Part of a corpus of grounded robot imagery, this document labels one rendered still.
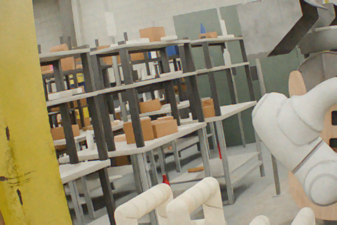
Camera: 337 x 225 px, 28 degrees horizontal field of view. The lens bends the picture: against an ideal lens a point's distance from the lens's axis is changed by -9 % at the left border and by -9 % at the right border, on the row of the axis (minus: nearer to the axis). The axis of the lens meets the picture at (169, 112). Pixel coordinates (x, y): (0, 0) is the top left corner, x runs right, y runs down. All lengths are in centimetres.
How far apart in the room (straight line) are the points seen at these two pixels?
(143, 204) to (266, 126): 48
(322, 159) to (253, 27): 44
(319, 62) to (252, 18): 34
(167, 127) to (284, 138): 451
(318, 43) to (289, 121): 62
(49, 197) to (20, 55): 45
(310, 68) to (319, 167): 61
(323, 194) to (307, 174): 7
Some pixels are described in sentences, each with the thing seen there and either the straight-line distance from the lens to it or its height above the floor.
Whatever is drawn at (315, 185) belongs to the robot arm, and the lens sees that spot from 145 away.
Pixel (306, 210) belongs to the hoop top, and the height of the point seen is 113.
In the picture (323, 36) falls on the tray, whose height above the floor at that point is 142.
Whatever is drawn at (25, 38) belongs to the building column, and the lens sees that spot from 220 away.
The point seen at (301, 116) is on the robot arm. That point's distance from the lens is 147.
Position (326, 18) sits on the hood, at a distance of 237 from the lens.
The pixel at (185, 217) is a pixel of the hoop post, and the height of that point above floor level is 119.
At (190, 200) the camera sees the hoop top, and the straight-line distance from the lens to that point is 104.
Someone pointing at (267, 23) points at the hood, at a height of 147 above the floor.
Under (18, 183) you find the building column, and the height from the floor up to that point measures 116.
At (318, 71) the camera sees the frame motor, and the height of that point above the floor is 132.
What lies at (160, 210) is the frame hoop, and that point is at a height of 117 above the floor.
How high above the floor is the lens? 139
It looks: 3 degrees down
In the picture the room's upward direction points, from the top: 11 degrees counter-clockwise
